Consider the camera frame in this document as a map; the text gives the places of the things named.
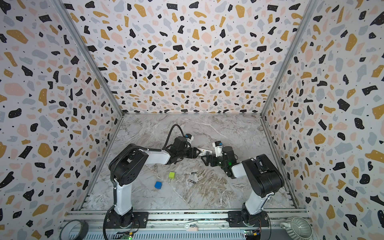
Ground white remote control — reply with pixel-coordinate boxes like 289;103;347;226
198;148;213;156

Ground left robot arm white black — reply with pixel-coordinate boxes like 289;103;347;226
106;137;202;228

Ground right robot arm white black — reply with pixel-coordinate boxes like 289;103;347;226
201;145;285;226

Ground green cube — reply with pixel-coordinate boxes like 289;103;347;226
169;172;176;179

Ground blue cube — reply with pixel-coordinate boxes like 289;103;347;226
155;182;163;190

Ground grey ribbed fan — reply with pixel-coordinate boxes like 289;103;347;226
280;217;313;240

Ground black tape roll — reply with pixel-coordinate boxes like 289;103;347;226
59;220;89;240

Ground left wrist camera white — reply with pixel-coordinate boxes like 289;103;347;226
185;134;194;144

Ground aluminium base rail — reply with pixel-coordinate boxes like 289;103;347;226
60;209;311;240

